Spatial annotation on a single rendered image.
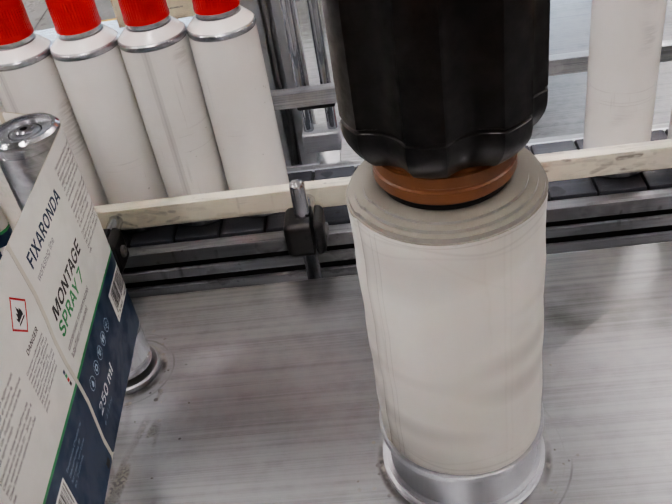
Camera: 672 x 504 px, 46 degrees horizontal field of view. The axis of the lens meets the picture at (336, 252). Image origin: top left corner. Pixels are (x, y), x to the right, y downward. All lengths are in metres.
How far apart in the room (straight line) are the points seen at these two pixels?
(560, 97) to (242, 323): 0.48
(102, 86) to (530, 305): 0.39
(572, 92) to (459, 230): 0.61
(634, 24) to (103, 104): 0.39
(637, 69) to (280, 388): 0.34
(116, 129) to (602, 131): 0.38
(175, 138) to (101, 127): 0.06
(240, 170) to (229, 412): 0.22
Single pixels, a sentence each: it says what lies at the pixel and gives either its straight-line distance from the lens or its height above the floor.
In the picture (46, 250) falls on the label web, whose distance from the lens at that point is 0.40.
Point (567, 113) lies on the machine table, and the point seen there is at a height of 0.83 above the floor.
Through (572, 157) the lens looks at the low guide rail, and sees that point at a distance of 0.63.
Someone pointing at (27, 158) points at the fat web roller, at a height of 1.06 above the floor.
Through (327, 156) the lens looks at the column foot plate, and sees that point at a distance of 0.82.
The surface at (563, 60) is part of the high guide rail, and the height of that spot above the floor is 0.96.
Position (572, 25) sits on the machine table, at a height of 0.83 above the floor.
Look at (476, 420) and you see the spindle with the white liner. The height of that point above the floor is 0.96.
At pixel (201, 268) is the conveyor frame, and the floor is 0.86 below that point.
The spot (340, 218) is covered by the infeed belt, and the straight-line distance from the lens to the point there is 0.64.
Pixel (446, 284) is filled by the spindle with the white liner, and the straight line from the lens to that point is 0.32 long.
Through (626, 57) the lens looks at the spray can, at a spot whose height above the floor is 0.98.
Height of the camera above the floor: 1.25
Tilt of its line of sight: 37 degrees down
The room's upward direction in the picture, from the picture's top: 10 degrees counter-clockwise
